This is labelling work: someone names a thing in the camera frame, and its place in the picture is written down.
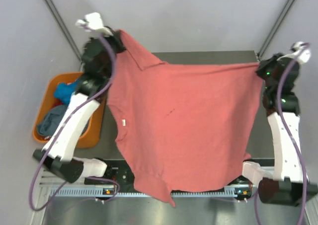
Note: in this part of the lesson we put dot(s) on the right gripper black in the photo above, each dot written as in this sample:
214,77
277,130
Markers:
264,63

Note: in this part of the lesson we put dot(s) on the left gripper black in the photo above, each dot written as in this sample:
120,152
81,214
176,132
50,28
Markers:
115,38

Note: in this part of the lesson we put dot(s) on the pink t shirt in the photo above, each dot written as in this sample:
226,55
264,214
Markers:
182,127

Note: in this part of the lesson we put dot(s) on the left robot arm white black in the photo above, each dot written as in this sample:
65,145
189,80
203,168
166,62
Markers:
57,156

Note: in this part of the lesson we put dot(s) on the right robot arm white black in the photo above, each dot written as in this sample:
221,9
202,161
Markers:
285,185

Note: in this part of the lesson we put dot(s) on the orange plastic bin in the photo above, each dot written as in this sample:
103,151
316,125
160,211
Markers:
91,136

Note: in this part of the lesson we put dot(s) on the grey blue t shirt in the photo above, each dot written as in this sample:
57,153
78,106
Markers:
51,120

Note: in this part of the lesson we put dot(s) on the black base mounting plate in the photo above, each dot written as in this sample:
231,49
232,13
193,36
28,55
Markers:
119,171

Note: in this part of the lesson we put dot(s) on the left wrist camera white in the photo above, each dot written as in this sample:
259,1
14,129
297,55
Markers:
93,22

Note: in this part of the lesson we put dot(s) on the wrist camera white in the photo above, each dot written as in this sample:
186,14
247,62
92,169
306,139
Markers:
93,22
300,52

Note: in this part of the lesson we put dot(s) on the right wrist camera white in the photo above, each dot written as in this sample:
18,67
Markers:
300,52

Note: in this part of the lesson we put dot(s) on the left aluminium frame post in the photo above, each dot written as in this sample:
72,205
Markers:
63,28

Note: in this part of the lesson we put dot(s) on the aluminium frame post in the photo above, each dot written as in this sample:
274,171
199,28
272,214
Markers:
274,29
63,28

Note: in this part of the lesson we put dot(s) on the right aluminium frame post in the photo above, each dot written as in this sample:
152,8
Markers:
274,29

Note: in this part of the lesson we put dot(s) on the slotted cable duct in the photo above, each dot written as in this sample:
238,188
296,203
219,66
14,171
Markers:
82,192

